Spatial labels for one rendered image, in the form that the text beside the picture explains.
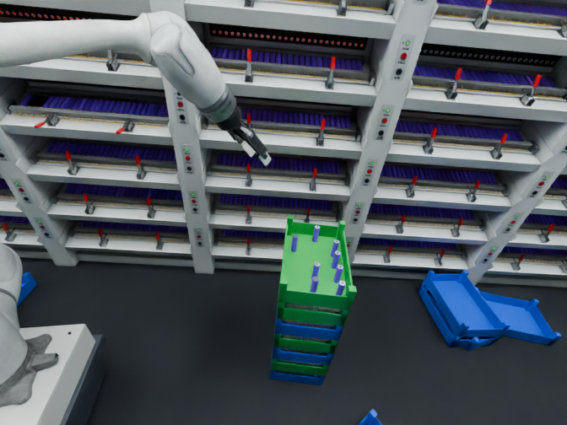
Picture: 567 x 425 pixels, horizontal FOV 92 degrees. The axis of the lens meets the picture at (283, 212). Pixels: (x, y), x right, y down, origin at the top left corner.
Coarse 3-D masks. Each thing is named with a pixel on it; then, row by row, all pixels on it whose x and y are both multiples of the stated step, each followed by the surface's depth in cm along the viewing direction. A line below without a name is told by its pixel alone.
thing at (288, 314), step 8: (280, 304) 76; (280, 312) 78; (288, 312) 78; (296, 312) 78; (304, 312) 78; (312, 312) 77; (320, 312) 77; (336, 312) 83; (344, 312) 76; (296, 320) 80; (304, 320) 80; (312, 320) 80; (320, 320) 79; (328, 320) 79; (336, 320) 79; (344, 320) 78
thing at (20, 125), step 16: (16, 80) 102; (0, 96) 97; (16, 96) 102; (48, 96) 106; (0, 112) 97; (16, 128) 98; (32, 128) 98; (48, 128) 98; (64, 128) 98; (80, 128) 98; (96, 128) 99; (112, 128) 99; (144, 128) 100; (160, 128) 101; (160, 144) 103
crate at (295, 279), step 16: (288, 224) 95; (304, 224) 97; (320, 224) 96; (288, 240) 96; (304, 240) 97; (320, 240) 97; (288, 256) 90; (304, 256) 90; (320, 256) 91; (288, 272) 84; (304, 272) 85; (320, 272) 85; (288, 288) 79; (304, 288) 80; (320, 288) 80; (336, 288) 81; (352, 288) 71; (304, 304) 76; (320, 304) 75; (336, 304) 74
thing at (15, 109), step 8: (16, 112) 99; (24, 112) 99; (32, 112) 99; (40, 112) 99; (48, 112) 99; (56, 112) 98; (64, 112) 98; (72, 112) 99; (80, 112) 99; (88, 112) 99; (96, 112) 100; (104, 112) 100; (72, 120) 99; (104, 120) 99; (112, 120) 101; (120, 120) 100; (136, 120) 100; (144, 120) 100; (152, 120) 100; (160, 120) 100
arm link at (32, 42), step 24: (0, 24) 43; (24, 24) 46; (48, 24) 49; (72, 24) 52; (96, 24) 55; (120, 24) 59; (144, 24) 60; (0, 48) 43; (24, 48) 45; (48, 48) 48; (72, 48) 52; (96, 48) 57; (120, 48) 61; (144, 48) 62
